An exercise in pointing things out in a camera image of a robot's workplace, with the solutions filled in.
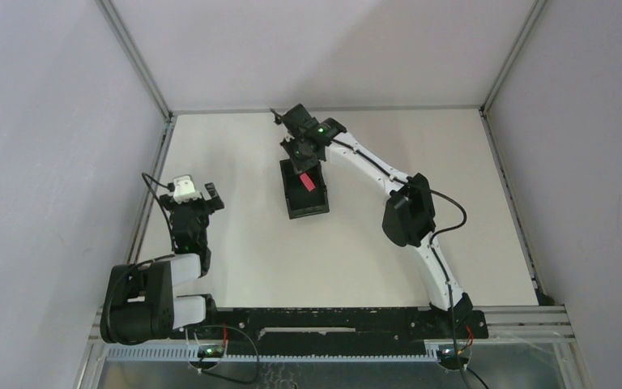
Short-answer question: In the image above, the red handled screwdriver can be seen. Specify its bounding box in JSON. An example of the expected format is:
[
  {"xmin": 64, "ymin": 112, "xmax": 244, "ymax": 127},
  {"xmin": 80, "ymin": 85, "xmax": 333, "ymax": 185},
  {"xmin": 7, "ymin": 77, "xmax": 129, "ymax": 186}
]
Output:
[{"xmin": 299, "ymin": 173, "xmax": 316, "ymax": 192}]

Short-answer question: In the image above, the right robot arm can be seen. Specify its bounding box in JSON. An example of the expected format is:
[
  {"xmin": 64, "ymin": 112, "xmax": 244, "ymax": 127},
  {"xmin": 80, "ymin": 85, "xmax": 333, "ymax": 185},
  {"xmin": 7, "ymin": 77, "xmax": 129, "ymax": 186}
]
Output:
[{"xmin": 273, "ymin": 104, "xmax": 473, "ymax": 337}]

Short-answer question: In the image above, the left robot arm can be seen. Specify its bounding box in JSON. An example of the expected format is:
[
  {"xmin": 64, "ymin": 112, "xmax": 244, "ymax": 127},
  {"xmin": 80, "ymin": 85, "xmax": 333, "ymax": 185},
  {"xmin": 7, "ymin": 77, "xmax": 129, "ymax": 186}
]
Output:
[{"xmin": 100, "ymin": 176, "xmax": 224, "ymax": 345}]

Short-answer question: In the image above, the black plastic bin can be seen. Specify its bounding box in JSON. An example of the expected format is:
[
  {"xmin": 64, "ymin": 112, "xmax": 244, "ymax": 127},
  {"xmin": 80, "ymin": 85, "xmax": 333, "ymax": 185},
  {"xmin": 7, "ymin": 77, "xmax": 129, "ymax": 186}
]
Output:
[{"xmin": 279, "ymin": 159, "xmax": 330, "ymax": 220}]

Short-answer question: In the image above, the left controller board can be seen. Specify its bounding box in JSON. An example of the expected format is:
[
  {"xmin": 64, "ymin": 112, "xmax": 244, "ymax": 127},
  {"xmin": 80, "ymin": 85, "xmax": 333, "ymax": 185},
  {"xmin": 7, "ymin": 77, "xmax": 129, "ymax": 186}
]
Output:
[{"xmin": 197, "ymin": 345, "xmax": 226, "ymax": 359}]

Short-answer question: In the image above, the controller board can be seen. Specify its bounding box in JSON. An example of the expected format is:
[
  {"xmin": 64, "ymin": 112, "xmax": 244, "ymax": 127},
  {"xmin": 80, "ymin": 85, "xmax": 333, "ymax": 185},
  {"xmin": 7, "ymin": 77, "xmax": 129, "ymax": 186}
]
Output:
[
  {"xmin": 437, "ymin": 348, "xmax": 471, "ymax": 371},
  {"xmin": 197, "ymin": 345, "xmax": 226, "ymax": 359}
]

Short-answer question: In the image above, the right controller board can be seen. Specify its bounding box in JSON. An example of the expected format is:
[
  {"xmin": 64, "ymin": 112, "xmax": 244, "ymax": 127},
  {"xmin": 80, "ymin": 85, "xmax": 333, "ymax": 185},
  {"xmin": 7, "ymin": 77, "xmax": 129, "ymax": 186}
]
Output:
[{"xmin": 437, "ymin": 348, "xmax": 471, "ymax": 371}]

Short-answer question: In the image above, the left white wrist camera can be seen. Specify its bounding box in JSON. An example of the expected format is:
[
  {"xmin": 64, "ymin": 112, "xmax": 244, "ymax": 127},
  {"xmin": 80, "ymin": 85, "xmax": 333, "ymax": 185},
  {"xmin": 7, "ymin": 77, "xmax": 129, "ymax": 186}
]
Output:
[{"xmin": 172, "ymin": 174, "xmax": 201, "ymax": 203}]

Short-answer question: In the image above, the left black cable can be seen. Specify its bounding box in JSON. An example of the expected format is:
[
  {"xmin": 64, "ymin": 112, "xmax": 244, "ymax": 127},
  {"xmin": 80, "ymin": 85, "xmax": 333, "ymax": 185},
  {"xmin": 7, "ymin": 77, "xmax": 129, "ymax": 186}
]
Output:
[{"xmin": 141, "ymin": 172, "xmax": 178, "ymax": 254}]

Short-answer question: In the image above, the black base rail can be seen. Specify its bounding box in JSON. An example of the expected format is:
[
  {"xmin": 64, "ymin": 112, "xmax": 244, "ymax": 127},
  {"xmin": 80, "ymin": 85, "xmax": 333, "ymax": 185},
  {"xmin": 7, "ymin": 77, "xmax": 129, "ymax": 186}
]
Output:
[{"xmin": 195, "ymin": 307, "xmax": 489, "ymax": 358}]

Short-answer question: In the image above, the aluminium frame front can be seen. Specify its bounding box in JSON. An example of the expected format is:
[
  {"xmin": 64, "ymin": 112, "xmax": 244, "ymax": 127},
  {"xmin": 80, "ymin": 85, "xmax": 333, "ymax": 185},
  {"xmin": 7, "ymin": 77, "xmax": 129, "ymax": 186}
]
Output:
[{"xmin": 75, "ymin": 306, "xmax": 591, "ymax": 388}]

